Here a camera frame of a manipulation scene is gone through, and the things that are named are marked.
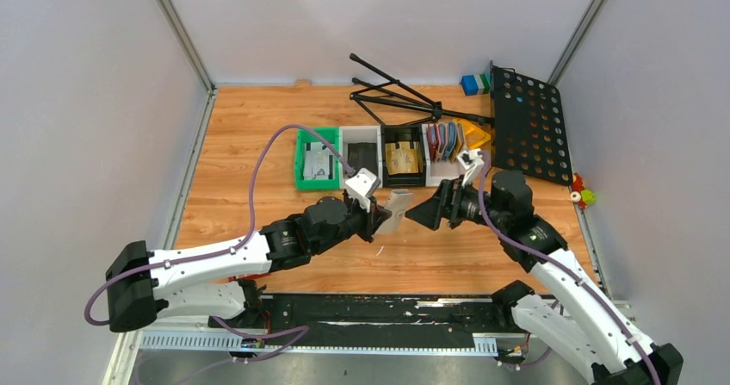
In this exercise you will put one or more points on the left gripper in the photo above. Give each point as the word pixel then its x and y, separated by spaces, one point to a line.
pixel 369 221

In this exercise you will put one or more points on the gold cards stack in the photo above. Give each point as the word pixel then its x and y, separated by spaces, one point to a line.
pixel 403 157

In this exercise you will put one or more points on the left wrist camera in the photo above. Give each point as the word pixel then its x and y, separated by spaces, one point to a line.
pixel 361 188

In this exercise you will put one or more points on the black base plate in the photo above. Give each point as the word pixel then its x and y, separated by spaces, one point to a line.
pixel 381 320

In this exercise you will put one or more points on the black tripod legs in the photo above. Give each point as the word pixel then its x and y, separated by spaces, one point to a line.
pixel 396 94

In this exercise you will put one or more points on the blue card holder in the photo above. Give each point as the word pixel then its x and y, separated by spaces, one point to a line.
pixel 451 140

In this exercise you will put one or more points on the white bin with black cards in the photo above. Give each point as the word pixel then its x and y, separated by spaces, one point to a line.
pixel 350 134

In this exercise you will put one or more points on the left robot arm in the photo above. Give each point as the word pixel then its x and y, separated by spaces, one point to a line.
pixel 144 286

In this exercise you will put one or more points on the red card holder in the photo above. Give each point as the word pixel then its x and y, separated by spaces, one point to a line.
pixel 433 140

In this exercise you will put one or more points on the red green toy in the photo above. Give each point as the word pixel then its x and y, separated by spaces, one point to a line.
pixel 580 195

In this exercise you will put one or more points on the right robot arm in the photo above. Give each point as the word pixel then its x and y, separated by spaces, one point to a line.
pixel 589 332

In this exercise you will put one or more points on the white slotted cable duct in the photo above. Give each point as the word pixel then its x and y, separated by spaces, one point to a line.
pixel 225 341

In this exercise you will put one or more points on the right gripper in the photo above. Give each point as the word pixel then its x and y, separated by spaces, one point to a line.
pixel 446 206

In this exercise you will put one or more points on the green bin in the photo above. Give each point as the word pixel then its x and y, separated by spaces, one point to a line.
pixel 304 137

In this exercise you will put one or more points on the black cards stack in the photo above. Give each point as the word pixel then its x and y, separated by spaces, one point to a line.
pixel 363 155

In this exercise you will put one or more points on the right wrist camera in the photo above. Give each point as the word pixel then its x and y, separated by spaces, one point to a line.
pixel 472 162

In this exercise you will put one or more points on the white cards stack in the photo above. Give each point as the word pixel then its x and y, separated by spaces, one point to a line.
pixel 318 162

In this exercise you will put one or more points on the yellow triangle frame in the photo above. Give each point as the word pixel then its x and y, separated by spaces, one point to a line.
pixel 475 136

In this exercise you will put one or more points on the white bin with card holders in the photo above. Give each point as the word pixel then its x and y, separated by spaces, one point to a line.
pixel 435 172

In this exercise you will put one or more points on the blue green toy block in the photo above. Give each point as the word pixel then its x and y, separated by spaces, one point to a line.
pixel 476 84

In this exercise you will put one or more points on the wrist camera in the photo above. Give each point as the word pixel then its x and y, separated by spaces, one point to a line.
pixel 472 162
pixel 361 188

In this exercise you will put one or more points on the black music stand desk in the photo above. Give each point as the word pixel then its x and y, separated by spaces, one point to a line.
pixel 529 126

